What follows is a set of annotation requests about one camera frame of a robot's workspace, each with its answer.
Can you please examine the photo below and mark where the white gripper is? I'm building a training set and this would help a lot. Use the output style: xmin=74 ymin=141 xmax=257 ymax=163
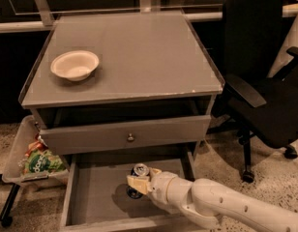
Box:
xmin=127 ymin=167 xmax=178 ymax=207

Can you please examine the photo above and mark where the blue pepsi can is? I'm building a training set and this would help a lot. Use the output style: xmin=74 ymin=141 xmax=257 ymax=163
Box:
xmin=126 ymin=163 xmax=150 ymax=199

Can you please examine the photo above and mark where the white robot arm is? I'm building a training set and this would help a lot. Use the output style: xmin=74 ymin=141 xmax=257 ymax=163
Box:
xmin=127 ymin=166 xmax=298 ymax=232

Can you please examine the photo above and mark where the grey open middle drawer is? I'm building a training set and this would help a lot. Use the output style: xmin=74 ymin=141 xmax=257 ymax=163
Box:
xmin=60 ymin=150 xmax=209 ymax=232

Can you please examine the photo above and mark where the grey upper drawer with knob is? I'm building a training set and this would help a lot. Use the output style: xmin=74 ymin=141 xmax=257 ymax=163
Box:
xmin=41 ymin=115 xmax=211 ymax=155

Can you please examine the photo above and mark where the grey drawer cabinet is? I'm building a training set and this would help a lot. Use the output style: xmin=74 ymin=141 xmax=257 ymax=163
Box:
xmin=17 ymin=11 xmax=226 ymax=161

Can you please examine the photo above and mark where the green snack bag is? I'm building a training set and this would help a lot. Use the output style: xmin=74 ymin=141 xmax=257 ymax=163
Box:
xmin=23 ymin=149 xmax=65 ymax=174

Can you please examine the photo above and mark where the orange snack bag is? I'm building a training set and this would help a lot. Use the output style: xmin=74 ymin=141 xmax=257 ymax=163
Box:
xmin=25 ymin=134 xmax=47 ymax=157

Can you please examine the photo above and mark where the clear plastic storage bin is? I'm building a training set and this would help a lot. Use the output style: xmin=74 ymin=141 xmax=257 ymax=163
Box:
xmin=2 ymin=115 xmax=69 ymax=189

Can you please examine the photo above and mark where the white paper bowl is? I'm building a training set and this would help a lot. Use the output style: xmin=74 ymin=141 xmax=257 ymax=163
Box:
xmin=50 ymin=50 xmax=100 ymax=81

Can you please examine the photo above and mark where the black office chair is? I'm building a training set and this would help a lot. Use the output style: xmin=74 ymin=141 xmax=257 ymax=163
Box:
xmin=212 ymin=0 xmax=298 ymax=183

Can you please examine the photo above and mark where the black cart leg with wheel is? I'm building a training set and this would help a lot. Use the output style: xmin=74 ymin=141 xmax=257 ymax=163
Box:
xmin=0 ymin=184 xmax=20 ymax=228

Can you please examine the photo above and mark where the metal railing with posts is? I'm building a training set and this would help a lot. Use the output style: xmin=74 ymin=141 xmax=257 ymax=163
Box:
xmin=0 ymin=0 xmax=298 ymax=35

